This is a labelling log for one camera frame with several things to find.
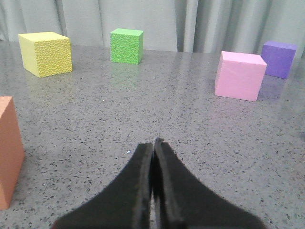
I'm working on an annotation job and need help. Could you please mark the orange cube at left edge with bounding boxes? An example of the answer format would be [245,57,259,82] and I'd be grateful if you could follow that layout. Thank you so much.
[0,96,25,210]

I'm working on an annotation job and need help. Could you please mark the grey-green curtain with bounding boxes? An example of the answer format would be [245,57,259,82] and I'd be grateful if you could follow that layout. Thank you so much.
[0,0,305,58]

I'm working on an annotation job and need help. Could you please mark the yellow textured foam cube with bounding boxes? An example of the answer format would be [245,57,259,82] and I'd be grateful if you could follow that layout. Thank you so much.
[18,31,72,78]

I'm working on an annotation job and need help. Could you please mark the green foam cube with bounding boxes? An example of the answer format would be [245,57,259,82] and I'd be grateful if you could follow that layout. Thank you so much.
[110,28,144,64]

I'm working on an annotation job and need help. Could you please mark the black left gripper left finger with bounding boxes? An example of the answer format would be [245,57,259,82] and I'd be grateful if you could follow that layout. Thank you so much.
[53,143,153,229]

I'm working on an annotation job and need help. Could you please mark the purple foam cube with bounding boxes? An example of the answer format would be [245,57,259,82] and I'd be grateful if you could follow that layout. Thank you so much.
[261,41,297,79]

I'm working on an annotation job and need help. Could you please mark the pink foam cube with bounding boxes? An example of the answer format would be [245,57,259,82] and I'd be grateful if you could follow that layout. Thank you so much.
[214,51,267,101]

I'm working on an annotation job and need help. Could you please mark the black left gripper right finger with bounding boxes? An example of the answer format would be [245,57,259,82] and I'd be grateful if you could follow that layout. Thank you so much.
[153,138,265,229]

